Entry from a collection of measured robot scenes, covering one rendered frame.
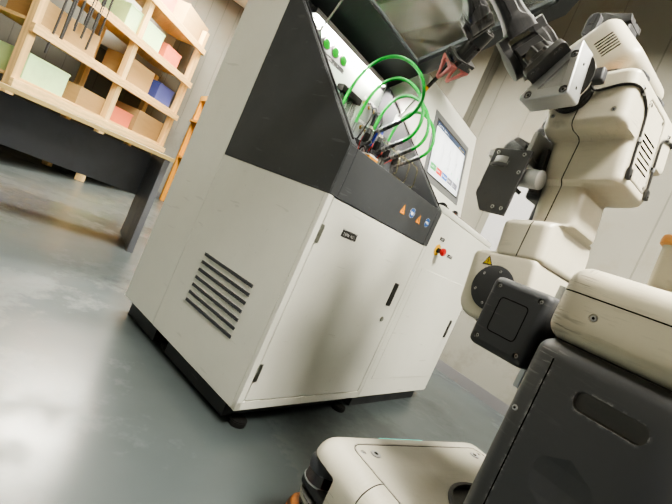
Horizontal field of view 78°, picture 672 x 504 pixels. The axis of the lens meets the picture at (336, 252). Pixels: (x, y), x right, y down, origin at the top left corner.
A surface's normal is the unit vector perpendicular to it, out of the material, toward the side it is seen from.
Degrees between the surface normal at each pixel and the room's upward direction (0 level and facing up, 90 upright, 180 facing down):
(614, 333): 90
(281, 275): 90
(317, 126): 90
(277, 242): 90
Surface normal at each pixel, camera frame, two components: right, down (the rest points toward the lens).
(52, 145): 0.50, 0.27
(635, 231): -0.75, -0.30
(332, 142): -0.59, -0.22
